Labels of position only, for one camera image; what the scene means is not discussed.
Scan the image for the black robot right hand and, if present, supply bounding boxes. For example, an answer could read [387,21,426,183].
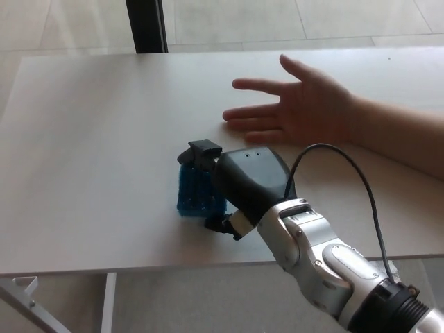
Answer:
[176,139,300,242]

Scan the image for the person bare hand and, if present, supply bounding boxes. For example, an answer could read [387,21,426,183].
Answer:
[222,53,360,147]

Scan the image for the blue cube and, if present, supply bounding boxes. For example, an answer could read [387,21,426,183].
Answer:
[176,163,229,218]

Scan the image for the person bare forearm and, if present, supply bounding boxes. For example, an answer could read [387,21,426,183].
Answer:
[348,94,444,182]

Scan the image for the white vertical table leg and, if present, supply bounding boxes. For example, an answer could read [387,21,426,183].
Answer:
[101,272,117,333]

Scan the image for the white diagonal table brace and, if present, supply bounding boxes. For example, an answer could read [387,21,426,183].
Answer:
[0,277,67,333]

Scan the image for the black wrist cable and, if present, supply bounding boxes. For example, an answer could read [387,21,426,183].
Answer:
[284,142,397,284]

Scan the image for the black vertical post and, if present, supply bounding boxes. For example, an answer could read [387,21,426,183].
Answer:
[125,0,169,54]

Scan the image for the white metal hook bracket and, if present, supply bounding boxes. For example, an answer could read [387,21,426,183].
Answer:
[11,276,39,308]

